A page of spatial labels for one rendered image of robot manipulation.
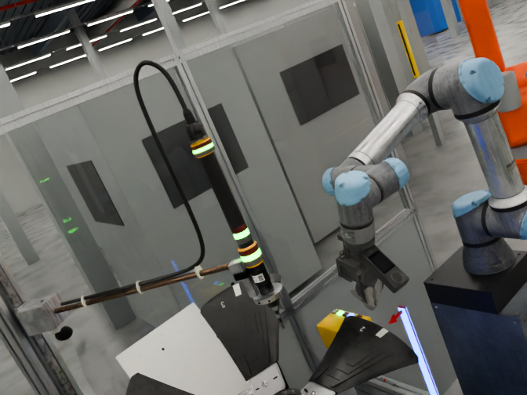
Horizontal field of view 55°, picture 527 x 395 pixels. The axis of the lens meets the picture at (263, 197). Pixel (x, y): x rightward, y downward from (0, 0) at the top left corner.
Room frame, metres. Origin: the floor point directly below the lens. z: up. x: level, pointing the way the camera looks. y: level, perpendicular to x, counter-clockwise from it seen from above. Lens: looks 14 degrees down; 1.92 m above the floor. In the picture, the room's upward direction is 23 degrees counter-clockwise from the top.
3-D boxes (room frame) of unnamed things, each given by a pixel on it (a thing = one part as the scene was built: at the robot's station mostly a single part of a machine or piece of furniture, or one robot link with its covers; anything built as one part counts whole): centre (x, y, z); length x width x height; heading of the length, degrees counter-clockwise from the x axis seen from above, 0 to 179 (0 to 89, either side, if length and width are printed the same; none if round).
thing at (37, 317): (1.27, 0.65, 1.55); 0.10 x 0.07 x 0.08; 67
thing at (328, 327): (1.46, -0.08, 1.02); 0.16 x 0.10 x 0.11; 32
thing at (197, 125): (1.02, 0.07, 1.66); 0.04 x 0.04 x 0.46
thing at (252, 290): (1.02, 0.08, 1.50); 0.09 x 0.07 x 0.10; 67
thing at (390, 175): (1.12, -0.26, 1.57); 0.11 x 0.11 x 0.08; 30
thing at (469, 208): (1.43, -0.58, 1.24); 0.13 x 0.12 x 0.14; 30
